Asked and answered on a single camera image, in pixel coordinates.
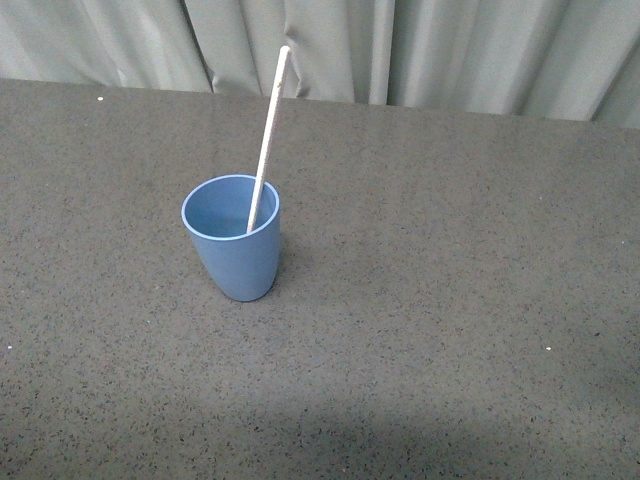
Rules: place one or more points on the beige speckled chopstick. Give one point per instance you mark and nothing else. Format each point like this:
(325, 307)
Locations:
(269, 129)

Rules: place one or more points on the blue plastic cup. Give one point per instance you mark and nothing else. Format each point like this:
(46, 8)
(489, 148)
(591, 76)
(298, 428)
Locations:
(242, 263)

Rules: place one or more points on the grey-green curtain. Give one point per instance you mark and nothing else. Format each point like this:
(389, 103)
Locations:
(575, 60)

